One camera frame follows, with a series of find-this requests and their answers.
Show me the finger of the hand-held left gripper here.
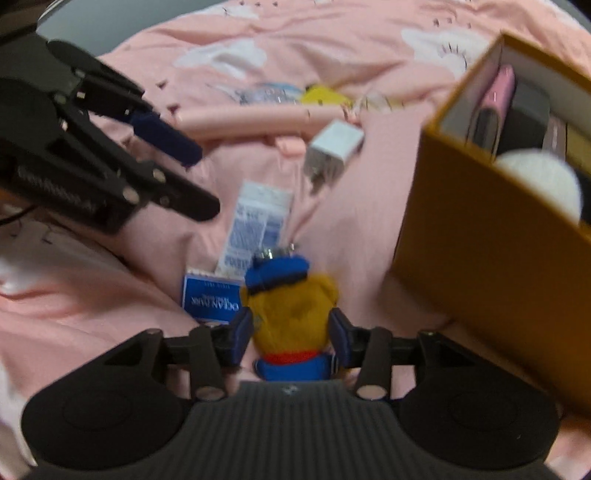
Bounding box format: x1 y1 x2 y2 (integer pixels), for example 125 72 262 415
46 39 204 169
115 159 222 223

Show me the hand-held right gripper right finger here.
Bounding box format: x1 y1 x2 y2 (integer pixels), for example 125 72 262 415
328 307 469 401

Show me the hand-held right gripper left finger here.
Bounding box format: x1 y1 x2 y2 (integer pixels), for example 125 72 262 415
106 305 254 401

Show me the bear plush keychain blue hat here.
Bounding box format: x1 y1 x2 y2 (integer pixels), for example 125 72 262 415
244 247 340 381

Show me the pink handheld fan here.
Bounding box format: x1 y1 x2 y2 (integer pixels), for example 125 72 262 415
178 105 356 139

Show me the orange cardboard box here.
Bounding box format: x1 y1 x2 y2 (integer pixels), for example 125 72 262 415
392 32 591 414

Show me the panda plush keychain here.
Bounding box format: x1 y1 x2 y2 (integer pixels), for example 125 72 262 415
494 148 583 222

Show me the pink embossed wallet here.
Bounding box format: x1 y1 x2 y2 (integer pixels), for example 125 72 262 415
475 65 515 153

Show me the blue printed card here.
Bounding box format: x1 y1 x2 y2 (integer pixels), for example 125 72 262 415
181 272 245 324

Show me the white blue printed tag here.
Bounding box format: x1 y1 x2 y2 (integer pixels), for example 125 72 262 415
216 181 294 280

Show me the pink printed blanket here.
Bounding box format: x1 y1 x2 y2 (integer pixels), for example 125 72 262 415
0 0 591 480

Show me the white charger plug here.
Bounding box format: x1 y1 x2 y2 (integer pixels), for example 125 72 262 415
304 120 365 195

